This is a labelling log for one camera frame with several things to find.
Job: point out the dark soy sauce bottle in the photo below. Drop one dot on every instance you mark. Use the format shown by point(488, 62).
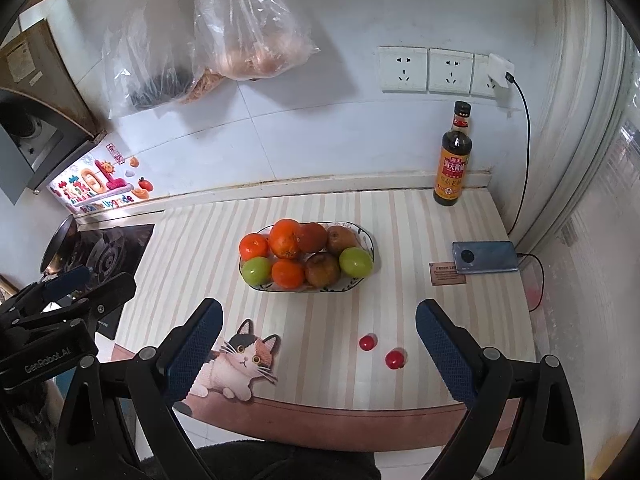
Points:
point(452, 167)

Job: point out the blue smartphone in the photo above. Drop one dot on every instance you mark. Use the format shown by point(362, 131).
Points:
point(485, 257)

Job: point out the green apple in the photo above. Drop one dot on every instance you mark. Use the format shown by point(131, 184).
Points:
point(256, 270)
point(356, 261)

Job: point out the oval floral ceramic plate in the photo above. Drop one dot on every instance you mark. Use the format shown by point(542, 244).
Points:
point(366, 243)

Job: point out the black range hood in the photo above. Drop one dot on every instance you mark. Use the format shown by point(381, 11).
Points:
point(30, 125)

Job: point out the frosted glass window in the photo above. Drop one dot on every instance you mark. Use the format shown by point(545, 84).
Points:
point(600, 185)

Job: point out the black gas stove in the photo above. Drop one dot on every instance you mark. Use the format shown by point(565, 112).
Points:
point(117, 250)

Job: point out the large orange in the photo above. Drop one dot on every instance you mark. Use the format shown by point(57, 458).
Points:
point(286, 238)

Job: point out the white wall socket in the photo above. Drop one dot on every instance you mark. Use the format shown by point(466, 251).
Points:
point(450, 72)
point(480, 80)
point(402, 70)

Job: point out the red cherry tomato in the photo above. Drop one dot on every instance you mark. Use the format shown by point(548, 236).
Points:
point(394, 359)
point(367, 342)

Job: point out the small orange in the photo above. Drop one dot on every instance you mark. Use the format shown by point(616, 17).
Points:
point(288, 273)
point(253, 247)

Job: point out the brownish red apple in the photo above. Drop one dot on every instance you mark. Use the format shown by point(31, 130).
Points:
point(342, 238)
point(322, 269)

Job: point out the colourful wall sticker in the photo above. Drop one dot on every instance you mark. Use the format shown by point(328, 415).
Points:
point(90, 185)

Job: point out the plastic bag with eggs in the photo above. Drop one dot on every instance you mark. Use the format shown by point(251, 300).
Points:
point(250, 35)

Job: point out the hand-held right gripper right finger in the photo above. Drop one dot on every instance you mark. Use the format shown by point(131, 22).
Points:
point(445, 355)

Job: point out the white charger plug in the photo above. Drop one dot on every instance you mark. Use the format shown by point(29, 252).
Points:
point(500, 71)

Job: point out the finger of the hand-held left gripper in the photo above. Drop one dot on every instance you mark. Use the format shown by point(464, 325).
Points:
point(65, 282)
point(107, 297)

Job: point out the plastic bag with dark contents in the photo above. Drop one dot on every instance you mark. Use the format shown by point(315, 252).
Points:
point(145, 60)

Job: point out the dark reddish orange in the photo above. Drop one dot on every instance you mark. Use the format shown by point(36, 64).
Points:
point(313, 236)

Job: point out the person's dark fleece clothing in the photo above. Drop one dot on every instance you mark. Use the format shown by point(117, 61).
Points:
point(280, 460)

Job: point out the striped cat print table mat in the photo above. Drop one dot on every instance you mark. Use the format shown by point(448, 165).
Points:
point(410, 240)

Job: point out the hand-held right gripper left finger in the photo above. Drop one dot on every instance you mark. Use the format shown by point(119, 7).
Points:
point(195, 350)

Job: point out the metal frying pan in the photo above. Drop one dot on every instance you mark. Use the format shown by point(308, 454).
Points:
point(57, 250)

